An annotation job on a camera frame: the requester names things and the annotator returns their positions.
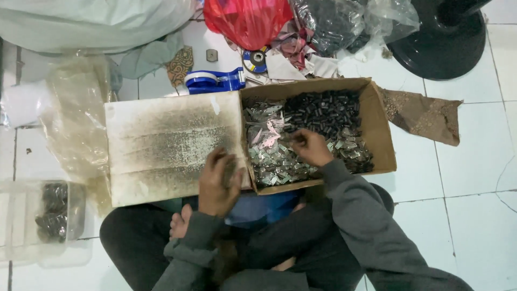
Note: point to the clear bag of black parts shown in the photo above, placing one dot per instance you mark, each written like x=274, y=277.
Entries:
x=331, y=22

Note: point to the pale green cloth bundle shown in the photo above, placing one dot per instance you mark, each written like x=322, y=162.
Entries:
x=80, y=24

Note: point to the brown patterned cloth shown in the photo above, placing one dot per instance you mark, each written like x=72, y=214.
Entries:
x=424, y=115

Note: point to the blue cloth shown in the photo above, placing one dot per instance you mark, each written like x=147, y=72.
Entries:
x=262, y=208

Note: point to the person's legs in black trousers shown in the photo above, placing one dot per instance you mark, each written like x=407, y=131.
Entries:
x=137, y=246

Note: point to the white plastic bag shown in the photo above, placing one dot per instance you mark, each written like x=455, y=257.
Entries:
x=22, y=103

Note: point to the black round fan base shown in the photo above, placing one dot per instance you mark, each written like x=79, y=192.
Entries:
x=444, y=40

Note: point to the person's right hand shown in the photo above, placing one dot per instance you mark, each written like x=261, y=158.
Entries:
x=315, y=149

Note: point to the brown cardboard box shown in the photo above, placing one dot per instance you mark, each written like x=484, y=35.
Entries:
x=379, y=129

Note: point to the person's left hand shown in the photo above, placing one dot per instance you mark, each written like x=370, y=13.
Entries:
x=216, y=190

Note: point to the heap of small metal plates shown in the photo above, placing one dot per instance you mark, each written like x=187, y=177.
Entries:
x=270, y=157

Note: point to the person's right fingers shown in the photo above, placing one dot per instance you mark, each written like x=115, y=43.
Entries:
x=298, y=139

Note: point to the blue tape dispenser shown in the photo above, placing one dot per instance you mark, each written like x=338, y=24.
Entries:
x=218, y=82

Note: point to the heap of black cylinder parts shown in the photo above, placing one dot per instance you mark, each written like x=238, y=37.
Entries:
x=323, y=111

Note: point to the dirty white foam board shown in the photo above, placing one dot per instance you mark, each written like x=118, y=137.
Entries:
x=161, y=149

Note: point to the small grey metal plate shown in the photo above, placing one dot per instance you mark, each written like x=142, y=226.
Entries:
x=211, y=55

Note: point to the small orange patterned cloth piece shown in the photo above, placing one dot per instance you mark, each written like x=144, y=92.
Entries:
x=179, y=66

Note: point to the heap of paper scraps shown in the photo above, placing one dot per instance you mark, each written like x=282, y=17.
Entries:
x=299, y=56

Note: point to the clear plastic container with parts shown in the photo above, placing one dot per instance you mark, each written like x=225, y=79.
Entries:
x=52, y=214

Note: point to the red plastic bag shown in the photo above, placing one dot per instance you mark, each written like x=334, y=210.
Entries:
x=246, y=20

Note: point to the crumpled clear plastic bag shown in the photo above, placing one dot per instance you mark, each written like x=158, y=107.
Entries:
x=76, y=117

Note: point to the person's bare foot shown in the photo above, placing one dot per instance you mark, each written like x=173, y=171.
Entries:
x=180, y=222

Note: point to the blue yellow grinding disc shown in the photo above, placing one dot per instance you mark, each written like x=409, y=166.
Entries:
x=256, y=60

